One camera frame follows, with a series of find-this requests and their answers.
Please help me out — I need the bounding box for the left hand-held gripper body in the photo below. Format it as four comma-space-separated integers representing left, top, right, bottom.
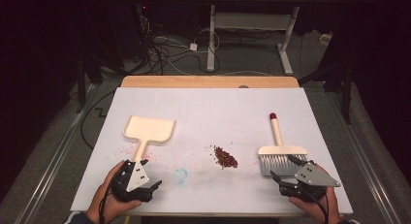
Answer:
111, 159, 155, 204

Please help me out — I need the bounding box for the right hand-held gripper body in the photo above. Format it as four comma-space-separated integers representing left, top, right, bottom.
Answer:
278, 161, 342, 205

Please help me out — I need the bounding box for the cream brush with grey bristles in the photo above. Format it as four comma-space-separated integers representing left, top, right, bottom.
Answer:
257, 112, 309, 177

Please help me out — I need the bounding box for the cream plastic dustpan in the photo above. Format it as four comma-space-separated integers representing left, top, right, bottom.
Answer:
122, 114, 176, 163

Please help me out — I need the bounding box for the scatter of red beans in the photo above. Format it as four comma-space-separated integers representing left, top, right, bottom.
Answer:
211, 144, 239, 171

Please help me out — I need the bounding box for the person's right hand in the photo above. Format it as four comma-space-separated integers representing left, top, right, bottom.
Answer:
288, 163, 344, 224

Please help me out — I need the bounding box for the person's left hand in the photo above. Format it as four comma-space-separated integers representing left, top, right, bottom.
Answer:
84, 159, 143, 224

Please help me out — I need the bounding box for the white board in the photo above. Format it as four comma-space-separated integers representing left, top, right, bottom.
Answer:
70, 86, 354, 216

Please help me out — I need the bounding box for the black stand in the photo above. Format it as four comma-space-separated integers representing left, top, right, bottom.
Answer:
298, 58, 354, 125

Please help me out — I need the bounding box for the wooden table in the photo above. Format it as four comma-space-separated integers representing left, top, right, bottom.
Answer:
114, 75, 319, 218

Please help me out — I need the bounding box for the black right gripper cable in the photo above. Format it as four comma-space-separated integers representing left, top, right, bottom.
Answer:
302, 187, 332, 224

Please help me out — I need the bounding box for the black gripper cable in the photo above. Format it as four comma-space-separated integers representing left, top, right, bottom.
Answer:
98, 172, 118, 224
302, 187, 332, 224

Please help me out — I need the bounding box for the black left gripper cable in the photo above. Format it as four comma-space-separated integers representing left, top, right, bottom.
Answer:
98, 172, 118, 224

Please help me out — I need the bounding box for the metal floor rail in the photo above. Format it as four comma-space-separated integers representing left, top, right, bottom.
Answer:
324, 89, 406, 224
14, 83, 100, 224

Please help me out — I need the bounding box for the long black floor cable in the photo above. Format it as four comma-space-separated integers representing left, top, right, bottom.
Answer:
79, 88, 116, 151

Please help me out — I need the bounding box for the bundle of black floor cables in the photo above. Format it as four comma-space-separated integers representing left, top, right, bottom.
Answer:
137, 15, 222, 77

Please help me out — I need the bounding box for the white desk frame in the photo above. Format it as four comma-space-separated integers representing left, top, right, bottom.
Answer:
193, 0, 344, 77

